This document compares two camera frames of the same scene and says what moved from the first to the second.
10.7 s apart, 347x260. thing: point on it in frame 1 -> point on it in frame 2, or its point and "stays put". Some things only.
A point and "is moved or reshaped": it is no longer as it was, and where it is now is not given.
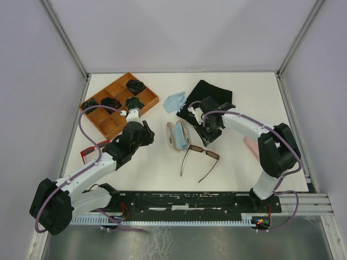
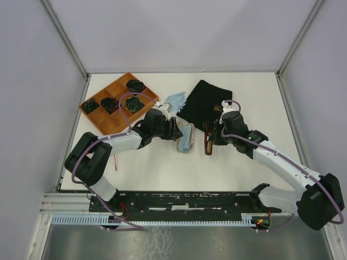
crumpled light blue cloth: [173, 102] stays put
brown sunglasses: [200, 149] is moved or reshaped
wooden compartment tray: [126, 93] stays put
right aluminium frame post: [280, 70] stays put
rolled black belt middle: [111, 102] stays put
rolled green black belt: [89, 103] stays put
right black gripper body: [209, 132] -> [221, 137]
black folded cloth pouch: [201, 90] stays put
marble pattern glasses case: [169, 127] is moved or reshaped
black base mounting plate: [144, 204] stays put
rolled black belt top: [135, 86] stays put
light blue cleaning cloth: [180, 138] is moved or reshaped
